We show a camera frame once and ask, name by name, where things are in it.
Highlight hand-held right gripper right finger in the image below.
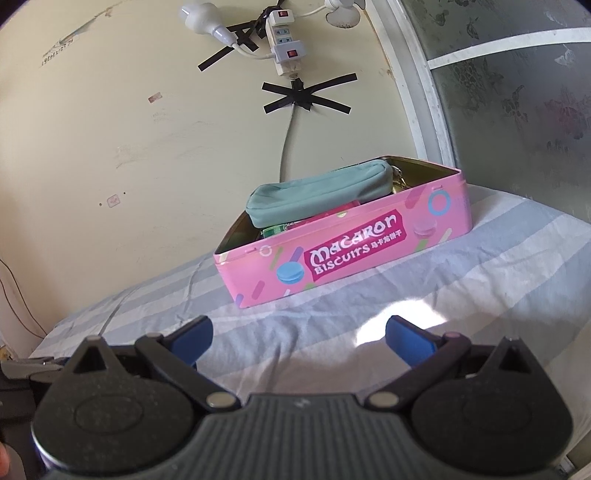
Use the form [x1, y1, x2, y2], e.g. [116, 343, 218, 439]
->
[368, 315, 539, 410]

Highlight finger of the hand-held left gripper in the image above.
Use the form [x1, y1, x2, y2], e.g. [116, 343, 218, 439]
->
[0, 357, 68, 382]

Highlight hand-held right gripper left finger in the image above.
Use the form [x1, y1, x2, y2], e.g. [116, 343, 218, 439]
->
[68, 315, 242, 411]

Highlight pink biscuit tin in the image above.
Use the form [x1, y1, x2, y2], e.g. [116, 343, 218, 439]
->
[213, 155, 472, 308]

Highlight green wet wipes packet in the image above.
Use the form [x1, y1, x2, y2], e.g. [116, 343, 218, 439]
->
[260, 220, 298, 237]

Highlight pink zipper pouch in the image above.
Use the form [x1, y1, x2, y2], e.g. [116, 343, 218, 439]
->
[311, 200, 362, 220]

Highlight teal zipper pouch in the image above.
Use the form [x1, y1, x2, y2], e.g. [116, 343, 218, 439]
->
[245, 159, 394, 228]

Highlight striped bed sheet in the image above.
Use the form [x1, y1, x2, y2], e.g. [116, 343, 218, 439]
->
[28, 182, 591, 462]

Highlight frosted glass window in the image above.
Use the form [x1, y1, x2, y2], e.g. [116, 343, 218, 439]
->
[365, 0, 591, 222]

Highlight black tape cross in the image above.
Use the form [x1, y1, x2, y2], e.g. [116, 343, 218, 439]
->
[262, 72, 359, 116]

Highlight black tape strips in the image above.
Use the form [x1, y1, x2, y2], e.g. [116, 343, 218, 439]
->
[198, 7, 278, 73]

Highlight white power strip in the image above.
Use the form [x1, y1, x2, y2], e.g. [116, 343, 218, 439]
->
[265, 6, 306, 78]

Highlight white light bulb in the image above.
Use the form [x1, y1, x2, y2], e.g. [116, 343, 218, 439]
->
[178, 2, 242, 48]

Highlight small white fan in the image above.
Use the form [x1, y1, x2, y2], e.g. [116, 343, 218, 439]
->
[324, 0, 368, 27]

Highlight thin dark wire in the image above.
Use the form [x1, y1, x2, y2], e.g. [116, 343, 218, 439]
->
[0, 257, 48, 339]

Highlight white power cable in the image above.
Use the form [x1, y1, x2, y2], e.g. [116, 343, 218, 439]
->
[279, 110, 297, 184]

